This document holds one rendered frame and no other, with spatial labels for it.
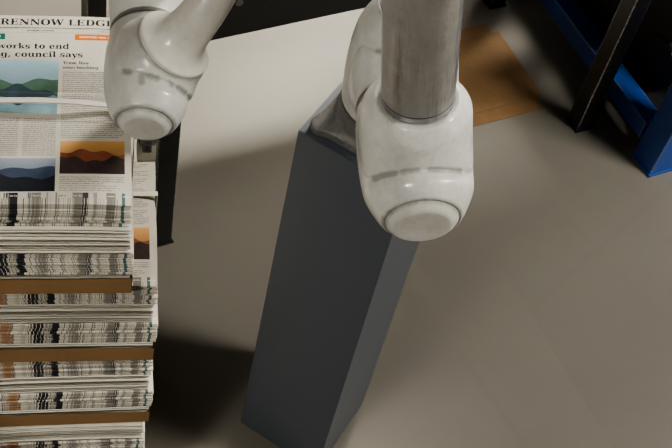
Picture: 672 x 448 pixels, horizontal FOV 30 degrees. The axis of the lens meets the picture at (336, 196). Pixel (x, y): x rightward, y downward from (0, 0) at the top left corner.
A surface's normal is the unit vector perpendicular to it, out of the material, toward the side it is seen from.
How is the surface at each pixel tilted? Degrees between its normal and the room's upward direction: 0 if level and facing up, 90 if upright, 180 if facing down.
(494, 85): 0
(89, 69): 6
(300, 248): 90
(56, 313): 89
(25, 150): 2
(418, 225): 96
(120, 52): 51
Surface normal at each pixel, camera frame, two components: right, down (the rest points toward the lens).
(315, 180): -0.51, 0.63
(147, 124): -0.02, 0.87
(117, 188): 0.19, -0.53
